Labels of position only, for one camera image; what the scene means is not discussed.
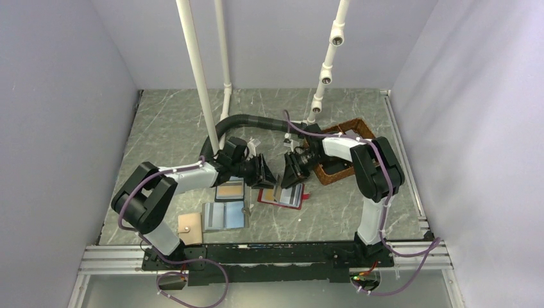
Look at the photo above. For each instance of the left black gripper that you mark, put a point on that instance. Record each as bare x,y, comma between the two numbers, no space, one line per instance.
267,180

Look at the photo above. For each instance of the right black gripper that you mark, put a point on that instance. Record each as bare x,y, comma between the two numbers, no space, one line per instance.
292,174

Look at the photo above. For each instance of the gold VIP card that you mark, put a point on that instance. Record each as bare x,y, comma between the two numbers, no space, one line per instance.
267,196

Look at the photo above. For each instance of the red leather card holder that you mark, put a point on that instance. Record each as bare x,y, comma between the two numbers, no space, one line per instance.
290,198

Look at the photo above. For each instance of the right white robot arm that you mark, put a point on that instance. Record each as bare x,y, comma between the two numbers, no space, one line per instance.
376,168

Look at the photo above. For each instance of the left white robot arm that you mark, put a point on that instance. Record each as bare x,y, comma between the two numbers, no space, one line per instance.
143,200

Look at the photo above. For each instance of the blue card holder orange card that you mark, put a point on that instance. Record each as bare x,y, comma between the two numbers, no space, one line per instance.
232,190

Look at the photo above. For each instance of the open blue grey card holder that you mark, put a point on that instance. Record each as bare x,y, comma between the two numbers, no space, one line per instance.
223,216

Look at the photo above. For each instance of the beige snap card holder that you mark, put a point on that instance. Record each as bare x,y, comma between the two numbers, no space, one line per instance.
190,229

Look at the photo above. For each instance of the brown wicker divided basket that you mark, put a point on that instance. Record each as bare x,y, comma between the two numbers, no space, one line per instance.
333,169

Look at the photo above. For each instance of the white rear pole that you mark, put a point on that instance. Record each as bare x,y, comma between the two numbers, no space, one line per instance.
221,31

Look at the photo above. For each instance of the white pole with fittings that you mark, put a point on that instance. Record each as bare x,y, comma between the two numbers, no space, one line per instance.
335,40

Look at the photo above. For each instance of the white front pole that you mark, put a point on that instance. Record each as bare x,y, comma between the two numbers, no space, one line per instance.
189,32

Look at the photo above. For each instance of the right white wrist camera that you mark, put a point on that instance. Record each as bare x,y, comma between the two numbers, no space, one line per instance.
290,143

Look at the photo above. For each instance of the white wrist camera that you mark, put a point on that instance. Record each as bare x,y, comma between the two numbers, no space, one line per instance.
290,143
252,147

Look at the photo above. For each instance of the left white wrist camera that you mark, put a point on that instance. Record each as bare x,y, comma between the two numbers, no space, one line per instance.
252,147

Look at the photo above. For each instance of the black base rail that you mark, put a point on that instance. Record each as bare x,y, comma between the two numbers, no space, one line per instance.
333,261

